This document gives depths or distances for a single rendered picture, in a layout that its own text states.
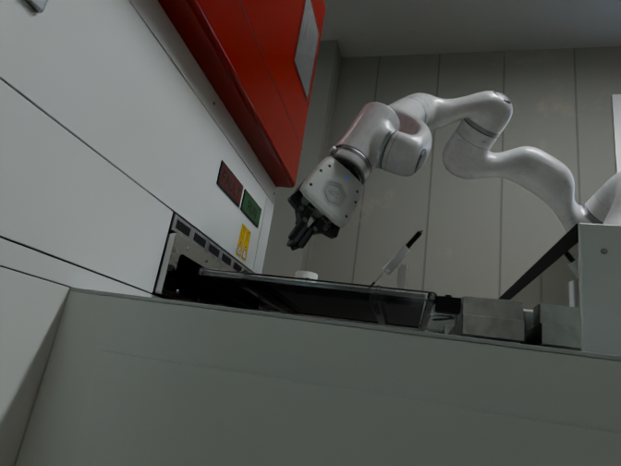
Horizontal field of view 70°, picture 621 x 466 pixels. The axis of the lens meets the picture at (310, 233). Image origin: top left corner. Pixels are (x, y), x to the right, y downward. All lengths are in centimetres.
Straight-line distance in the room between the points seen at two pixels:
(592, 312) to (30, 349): 56
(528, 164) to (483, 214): 153
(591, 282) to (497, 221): 222
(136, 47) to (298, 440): 50
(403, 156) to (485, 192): 200
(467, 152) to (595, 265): 73
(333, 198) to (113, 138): 36
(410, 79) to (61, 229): 284
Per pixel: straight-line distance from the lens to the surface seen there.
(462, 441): 43
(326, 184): 76
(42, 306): 54
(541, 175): 124
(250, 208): 101
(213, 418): 46
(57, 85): 54
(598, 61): 337
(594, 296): 53
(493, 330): 68
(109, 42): 62
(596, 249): 54
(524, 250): 270
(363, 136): 82
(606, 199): 130
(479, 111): 118
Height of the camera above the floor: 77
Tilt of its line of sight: 17 degrees up
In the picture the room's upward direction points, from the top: 9 degrees clockwise
